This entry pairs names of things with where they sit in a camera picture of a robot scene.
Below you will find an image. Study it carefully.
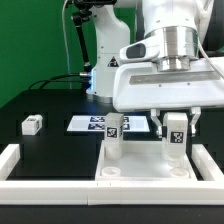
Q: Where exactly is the black cable bundle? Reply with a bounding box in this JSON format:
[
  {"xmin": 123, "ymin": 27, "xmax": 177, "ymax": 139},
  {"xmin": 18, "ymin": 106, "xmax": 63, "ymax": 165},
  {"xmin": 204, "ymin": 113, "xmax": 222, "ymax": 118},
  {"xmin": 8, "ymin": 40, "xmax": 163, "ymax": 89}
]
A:
[{"xmin": 27, "ymin": 73, "xmax": 91, "ymax": 91}]

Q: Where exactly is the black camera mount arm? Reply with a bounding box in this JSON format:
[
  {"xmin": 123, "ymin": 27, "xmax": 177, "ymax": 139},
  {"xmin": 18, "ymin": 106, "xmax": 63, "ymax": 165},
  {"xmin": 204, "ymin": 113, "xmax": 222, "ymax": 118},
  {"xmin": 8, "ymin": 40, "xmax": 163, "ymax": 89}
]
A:
[{"xmin": 71, "ymin": 0, "xmax": 117, "ymax": 72}]

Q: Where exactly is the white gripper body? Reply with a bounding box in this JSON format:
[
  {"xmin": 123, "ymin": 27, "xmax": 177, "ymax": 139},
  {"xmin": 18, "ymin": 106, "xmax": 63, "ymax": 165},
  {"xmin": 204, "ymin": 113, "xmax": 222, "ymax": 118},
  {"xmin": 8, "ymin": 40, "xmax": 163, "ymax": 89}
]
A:
[{"xmin": 113, "ymin": 40, "xmax": 224, "ymax": 112}]

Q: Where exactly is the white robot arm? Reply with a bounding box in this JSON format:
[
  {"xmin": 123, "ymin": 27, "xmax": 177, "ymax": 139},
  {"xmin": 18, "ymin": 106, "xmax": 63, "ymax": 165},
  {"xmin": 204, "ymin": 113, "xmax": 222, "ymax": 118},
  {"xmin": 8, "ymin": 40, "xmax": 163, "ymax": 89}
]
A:
[{"xmin": 87, "ymin": 0, "xmax": 224, "ymax": 135}]

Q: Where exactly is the white square tabletop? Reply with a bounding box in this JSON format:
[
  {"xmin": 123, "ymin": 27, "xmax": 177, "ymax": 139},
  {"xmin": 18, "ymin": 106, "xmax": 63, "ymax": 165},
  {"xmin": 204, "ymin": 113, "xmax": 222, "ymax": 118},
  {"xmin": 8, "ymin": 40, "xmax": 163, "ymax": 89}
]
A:
[{"xmin": 95, "ymin": 141, "xmax": 197, "ymax": 181}]

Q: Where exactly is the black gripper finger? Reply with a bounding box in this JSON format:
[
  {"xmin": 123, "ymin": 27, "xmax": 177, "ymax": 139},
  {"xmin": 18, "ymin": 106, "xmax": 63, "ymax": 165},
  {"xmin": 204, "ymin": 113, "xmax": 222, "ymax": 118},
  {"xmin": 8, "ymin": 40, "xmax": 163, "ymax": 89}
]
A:
[
  {"xmin": 150, "ymin": 109, "xmax": 163, "ymax": 138},
  {"xmin": 190, "ymin": 107, "xmax": 201, "ymax": 137}
]

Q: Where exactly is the white marker sheet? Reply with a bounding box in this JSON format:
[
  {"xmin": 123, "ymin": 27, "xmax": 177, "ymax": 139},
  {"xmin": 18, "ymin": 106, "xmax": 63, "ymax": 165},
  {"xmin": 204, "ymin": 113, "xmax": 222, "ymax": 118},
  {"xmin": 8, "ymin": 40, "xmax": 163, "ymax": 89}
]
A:
[{"xmin": 67, "ymin": 115, "xmax": 150, "ymax": 132}]

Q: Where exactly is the white U-shaped fence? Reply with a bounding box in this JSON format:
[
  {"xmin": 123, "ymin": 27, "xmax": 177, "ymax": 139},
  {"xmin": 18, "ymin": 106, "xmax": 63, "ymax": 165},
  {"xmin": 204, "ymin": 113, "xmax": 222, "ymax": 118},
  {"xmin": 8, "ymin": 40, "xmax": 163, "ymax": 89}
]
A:
[{"xmin": 0, "ymin": 144, "xmax": 224, "ymax": 205}]

